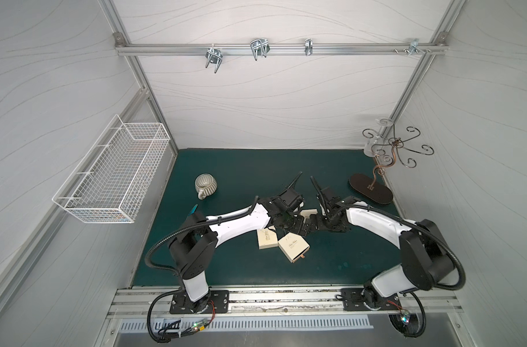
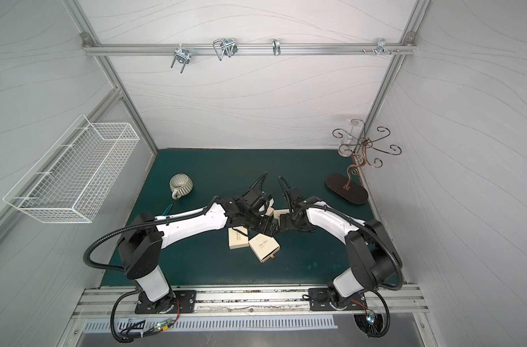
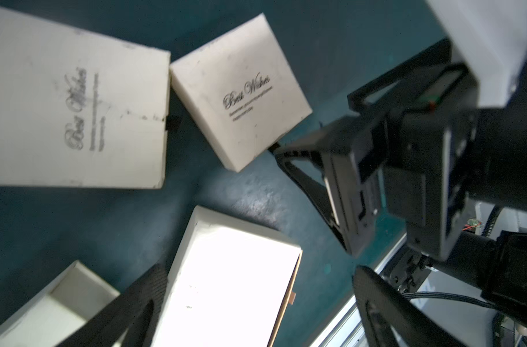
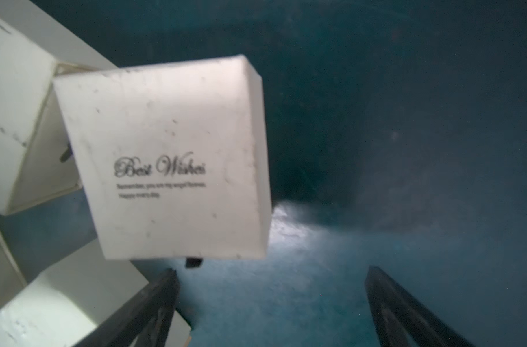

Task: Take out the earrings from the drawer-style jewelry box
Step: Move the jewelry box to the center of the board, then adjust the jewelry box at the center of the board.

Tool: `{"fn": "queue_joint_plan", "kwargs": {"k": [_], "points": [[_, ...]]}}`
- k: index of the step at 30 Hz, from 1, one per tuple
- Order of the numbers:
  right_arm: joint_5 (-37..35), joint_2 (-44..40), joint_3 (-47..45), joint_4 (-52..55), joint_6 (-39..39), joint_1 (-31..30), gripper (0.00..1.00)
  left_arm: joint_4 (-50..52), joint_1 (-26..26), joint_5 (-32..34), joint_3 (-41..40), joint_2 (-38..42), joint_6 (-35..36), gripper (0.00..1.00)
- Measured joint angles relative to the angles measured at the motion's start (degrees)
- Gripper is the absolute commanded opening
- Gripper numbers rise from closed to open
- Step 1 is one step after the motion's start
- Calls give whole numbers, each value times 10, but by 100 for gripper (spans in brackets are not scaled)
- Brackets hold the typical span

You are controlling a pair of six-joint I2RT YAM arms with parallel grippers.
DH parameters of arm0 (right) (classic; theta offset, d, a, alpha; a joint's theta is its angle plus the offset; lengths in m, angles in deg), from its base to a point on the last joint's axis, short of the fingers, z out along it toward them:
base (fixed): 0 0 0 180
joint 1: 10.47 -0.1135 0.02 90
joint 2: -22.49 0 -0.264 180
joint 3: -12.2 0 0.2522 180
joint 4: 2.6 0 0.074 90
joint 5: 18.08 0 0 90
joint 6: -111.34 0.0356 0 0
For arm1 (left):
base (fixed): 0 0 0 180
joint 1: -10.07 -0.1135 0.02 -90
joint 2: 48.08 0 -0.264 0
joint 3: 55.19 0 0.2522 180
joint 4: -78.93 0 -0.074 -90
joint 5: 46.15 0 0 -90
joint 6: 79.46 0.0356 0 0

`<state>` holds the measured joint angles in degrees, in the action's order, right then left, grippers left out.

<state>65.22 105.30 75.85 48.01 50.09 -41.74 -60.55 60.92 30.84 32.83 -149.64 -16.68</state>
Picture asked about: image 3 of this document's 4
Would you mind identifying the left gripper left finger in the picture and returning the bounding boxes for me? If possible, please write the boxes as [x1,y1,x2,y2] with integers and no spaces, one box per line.
[59,264,167,346]

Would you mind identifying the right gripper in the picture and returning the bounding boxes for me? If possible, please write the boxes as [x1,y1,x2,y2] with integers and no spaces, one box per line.
[273,64,477,260]

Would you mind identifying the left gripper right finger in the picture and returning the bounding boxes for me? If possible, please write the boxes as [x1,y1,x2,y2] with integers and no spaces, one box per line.
[352,265,464,346]

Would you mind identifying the cream jewelry box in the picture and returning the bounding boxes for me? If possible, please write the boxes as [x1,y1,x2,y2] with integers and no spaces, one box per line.
[0,260,120,346]
[0,7,171,189]
[151,205,302,346]
[169,14,312,172]

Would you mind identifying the cream jewelry box top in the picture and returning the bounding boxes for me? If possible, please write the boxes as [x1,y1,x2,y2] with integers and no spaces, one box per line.
[169,14,312,172]

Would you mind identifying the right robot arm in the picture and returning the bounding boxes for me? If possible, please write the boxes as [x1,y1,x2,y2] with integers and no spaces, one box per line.
[274,1,527,327]

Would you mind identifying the cream jewelry box front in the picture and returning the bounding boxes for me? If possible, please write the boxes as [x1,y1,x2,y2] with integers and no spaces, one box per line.
[151,205,302,346]

